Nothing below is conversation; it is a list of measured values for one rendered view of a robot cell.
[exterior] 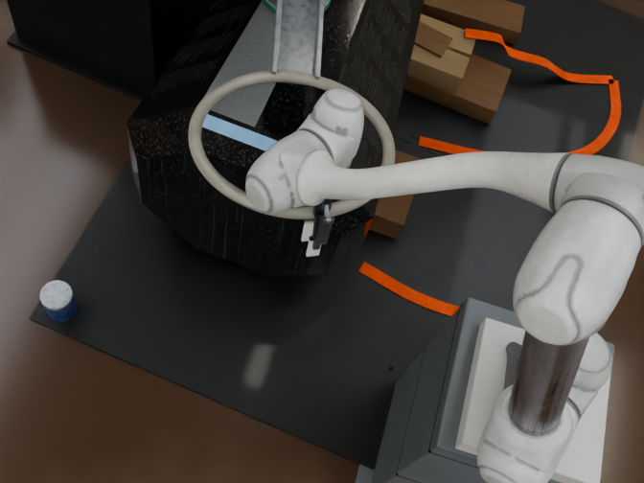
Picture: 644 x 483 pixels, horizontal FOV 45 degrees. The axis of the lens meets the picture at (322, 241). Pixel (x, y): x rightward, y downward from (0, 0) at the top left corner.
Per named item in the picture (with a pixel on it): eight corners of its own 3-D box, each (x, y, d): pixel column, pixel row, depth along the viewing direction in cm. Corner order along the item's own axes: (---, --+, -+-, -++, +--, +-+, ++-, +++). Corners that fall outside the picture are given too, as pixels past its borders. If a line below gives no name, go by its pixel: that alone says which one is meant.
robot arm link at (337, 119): (324, 130, 164) (285, 161, 156) (336, 71, 152) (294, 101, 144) (366, 157, 161) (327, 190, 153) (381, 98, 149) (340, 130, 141)
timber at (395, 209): (396, 240, 294) (403, 225, 283) (366, 228, 294) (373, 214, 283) (418, 175, 307) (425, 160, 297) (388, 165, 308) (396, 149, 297)
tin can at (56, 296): (64, 288, 267) (58, 273, 256) (83, 309, 265) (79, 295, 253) (39, 308, 263) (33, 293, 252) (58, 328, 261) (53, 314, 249)
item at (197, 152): (198, 66, 199) (198, 57, 197) (387, 88, 205) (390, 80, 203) (176, 211, 168) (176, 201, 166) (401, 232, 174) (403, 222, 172)
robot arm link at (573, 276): (575, 436, 172) (531, 522, 162) (507, 400, 178) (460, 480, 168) (666, 218, 111) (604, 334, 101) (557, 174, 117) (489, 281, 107)
